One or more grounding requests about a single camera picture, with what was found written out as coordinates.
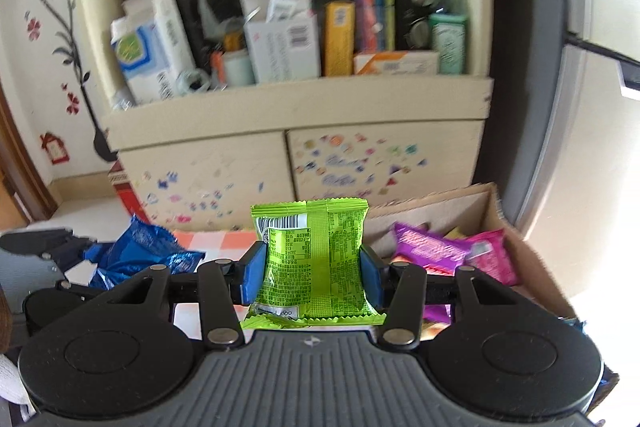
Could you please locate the white blue medicine box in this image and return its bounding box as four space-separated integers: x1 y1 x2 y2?
110 16 177 105

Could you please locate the purple snack packet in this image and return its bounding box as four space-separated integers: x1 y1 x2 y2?
392 222 473 275

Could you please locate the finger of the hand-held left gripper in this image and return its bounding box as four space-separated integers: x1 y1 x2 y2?
0 228 98 273

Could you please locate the yellow box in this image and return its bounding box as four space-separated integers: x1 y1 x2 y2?
324 1 357 76

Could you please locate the pink snack packet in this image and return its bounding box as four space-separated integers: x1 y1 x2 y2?
462 228 521 288

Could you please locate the green snack packet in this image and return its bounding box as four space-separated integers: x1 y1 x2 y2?
241 199 387 330

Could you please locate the white tall box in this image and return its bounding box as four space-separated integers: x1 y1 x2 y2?
122 0 198 98

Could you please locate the white roll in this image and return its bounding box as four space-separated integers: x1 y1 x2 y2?
220 49 256 88

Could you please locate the cream sticker-covered cabinet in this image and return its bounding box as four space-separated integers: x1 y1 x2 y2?
70 0 496 233

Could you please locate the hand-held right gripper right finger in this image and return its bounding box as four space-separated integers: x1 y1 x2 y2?
359 244 506 350

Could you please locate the red cardboard box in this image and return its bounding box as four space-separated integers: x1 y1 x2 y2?
107 159 138 218

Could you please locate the red house outlet sticker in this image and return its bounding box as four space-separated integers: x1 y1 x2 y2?
40 132 68 165

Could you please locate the white cardboard box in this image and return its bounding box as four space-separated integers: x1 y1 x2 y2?
360 182 621 427

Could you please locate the pink checkered tablecloth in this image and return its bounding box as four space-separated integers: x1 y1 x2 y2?
170 229 261 338

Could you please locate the colourful marker pack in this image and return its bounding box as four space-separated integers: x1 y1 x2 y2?
354 0 396 54

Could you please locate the black vase flower wall sticker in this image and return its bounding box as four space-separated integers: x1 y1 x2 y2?
25 0 121 162

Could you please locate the brown wooden door frame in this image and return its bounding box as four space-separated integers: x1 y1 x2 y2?
0 82 56 228

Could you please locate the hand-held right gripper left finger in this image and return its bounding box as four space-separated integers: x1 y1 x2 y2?
107 241 268 350

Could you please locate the orange white flat box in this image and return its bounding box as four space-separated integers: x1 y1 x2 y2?
354 51 441 76

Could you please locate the white open carton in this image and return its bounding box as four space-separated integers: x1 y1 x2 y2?
240 0 322 84

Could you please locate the silver refrigerator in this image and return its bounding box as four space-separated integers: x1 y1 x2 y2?
475 0 640 303

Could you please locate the blue foil snack packet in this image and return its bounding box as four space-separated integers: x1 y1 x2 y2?
84 214 207 292

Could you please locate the green glass bottle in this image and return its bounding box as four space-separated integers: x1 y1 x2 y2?
427 0 471 75

